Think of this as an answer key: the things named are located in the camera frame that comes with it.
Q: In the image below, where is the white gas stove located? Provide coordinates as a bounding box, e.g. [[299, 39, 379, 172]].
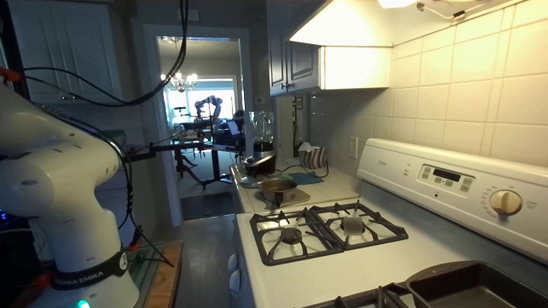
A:
[[227, 136, 548, 308]]

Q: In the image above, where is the dark floor mat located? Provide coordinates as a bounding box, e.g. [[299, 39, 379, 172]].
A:
[[179, 189, 237, 220]]

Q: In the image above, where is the white range hood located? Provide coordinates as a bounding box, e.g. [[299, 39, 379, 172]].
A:
[[287, 0, 528, 49]]

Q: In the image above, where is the cream stove timer knob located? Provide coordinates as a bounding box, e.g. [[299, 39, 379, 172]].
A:
[[487, 188, 523, 218]]

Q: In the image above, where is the wooden base board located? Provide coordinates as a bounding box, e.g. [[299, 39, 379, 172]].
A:
[[141, 237, 184, 308]]

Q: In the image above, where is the blue cloth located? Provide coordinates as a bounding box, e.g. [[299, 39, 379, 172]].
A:
[[280, 170, 323, 186]]

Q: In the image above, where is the glass blender jar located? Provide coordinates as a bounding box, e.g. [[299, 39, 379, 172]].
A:
[[244, 109, 277, 159]]

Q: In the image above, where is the dark blue armchair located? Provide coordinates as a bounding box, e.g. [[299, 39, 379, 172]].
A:
[[212, 109, 248, 150]]

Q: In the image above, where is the lit chandelier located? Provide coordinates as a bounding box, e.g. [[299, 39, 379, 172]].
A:
[[159, 68, 200, 93]]

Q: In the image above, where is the white upper kitchen cabinet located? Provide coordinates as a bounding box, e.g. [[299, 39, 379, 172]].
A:
[[265, 0, 391, 97]]

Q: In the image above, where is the white tall cabinet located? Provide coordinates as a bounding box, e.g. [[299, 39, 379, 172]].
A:
[[10, 0, 124, 105]]

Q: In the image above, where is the black cast iron burner grate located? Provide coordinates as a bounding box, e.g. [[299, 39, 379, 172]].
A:
[[248, 208, 344, 266], [306, 200, 409, 253], [306, 282, 424, 308]]

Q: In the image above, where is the small metal pot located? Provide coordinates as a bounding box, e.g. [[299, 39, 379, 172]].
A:
[[260, 176, 297, 208]]

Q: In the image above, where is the black camera tripod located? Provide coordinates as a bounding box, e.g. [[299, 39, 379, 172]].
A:
[[124, 138, 241, 189]]

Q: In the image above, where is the stove digital display panel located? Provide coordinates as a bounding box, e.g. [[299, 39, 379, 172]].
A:
[[417, 162, 475, 194]]

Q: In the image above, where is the white hood light fixture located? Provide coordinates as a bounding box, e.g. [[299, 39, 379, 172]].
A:
[[374, 0, 421, 10]]

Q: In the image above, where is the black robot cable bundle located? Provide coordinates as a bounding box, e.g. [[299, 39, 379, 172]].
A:
[[0, 0, 193, 270]]

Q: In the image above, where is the orange cable tie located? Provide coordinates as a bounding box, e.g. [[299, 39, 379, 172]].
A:
[[0, 66, 23, 85]]

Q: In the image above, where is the dish rack with dishes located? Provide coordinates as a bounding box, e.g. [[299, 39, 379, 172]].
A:
[[297, 141, 330, 170]]

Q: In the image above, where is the dark pot on counter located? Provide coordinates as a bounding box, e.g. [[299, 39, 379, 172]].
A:
[[242, 152, 278, 177]]

